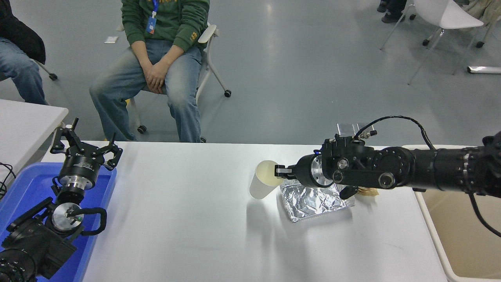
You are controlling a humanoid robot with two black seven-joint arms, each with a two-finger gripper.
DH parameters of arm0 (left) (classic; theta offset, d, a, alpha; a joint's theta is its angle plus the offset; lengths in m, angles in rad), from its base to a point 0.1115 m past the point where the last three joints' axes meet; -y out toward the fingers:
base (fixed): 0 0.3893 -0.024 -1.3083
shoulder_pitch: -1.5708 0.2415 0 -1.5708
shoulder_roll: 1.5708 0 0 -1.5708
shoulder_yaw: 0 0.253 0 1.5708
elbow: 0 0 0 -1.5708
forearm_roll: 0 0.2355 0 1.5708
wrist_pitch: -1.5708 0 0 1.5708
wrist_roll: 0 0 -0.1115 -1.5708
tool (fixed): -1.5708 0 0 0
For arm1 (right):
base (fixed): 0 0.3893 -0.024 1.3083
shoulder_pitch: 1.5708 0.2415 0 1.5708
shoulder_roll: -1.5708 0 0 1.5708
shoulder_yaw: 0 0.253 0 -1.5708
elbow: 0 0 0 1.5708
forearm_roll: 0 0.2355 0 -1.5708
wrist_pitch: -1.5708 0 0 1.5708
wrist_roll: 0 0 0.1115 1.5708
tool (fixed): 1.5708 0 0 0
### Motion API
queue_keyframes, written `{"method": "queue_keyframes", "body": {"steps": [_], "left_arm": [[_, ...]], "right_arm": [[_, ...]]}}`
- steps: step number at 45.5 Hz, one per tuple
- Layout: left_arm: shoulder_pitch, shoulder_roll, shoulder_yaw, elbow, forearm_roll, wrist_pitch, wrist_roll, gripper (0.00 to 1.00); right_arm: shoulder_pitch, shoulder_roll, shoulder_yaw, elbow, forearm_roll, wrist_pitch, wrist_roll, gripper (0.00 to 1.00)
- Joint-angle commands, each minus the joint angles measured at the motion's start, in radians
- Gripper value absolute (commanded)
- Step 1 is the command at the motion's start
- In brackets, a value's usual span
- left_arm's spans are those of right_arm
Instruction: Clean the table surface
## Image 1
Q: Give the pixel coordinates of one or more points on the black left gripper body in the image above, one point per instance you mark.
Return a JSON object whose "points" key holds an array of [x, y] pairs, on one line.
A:
{"points": [[81, 165]]}

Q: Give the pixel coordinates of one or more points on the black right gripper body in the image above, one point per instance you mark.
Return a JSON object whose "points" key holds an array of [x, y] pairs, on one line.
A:
{"points": [[303, 171]]}

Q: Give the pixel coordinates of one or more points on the white paper cup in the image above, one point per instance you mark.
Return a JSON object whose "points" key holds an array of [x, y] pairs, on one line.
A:
{"points": [[260, 184]]}

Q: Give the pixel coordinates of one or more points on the silver foil tray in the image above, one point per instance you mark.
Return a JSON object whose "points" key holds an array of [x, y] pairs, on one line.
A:
{"points": [[313, 203]]}

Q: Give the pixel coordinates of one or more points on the tan paper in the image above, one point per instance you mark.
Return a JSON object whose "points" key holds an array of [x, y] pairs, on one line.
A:
{"points": [[370, 192]]}

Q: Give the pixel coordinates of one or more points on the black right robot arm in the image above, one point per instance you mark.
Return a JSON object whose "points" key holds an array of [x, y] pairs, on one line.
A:
{"points": [[411, 168]]}

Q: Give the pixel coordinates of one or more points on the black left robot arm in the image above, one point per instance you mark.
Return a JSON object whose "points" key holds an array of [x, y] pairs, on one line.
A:
{"points": [[35, 243]]}

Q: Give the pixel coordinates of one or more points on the seated person's right hand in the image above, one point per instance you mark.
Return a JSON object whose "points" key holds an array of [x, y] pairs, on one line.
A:
{"points": [[148, 77]]}

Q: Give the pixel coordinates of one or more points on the seated person's left hand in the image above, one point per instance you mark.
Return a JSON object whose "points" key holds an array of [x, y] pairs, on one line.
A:
{"points": [[160, 77]]}

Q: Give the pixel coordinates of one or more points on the white side table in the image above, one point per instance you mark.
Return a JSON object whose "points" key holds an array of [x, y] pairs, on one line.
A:
{"points": [[23, 125]]}

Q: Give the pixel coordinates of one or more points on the blue plastic tray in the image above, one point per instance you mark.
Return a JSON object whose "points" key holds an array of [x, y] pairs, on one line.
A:
{"points": [[27, 184]]}

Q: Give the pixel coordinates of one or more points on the silver floor plate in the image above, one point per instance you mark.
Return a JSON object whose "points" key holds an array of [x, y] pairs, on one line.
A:
{"points": [[346, 128], [364, 126]]}

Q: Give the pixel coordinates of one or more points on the grey rolling chair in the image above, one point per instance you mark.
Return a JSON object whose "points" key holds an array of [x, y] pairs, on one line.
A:
{"points": [[51, 76]]}

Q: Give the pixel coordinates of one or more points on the person at picture edge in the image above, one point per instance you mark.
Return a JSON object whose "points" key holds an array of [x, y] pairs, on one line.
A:
{"points": [[19, 74]]}

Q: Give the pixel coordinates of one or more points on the seated person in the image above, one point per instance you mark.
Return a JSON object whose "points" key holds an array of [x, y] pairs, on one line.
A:
{"points": [[168, 19]]}

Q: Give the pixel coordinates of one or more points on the grey office chair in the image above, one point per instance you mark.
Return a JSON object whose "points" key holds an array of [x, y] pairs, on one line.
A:
{"points": [[206, 34]]}

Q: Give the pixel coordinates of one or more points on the large pale plastic bin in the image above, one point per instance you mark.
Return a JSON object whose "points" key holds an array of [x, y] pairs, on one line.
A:
{"points": [[462, 235]]}

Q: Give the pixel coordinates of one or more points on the standing person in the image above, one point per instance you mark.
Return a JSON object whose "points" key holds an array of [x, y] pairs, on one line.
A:
{"points": [[393, 13]]}

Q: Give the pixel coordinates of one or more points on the silver metal bar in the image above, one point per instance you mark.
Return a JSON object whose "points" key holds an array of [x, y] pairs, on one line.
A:
{"points": [[485, 69]]}

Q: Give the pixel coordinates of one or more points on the white plastic chair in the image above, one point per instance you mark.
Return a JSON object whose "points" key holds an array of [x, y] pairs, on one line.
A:
{"points": [[450, 13]]}

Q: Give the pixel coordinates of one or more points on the beige cloth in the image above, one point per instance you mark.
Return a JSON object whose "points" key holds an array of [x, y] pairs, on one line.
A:
{"points": [[487, 9]]}

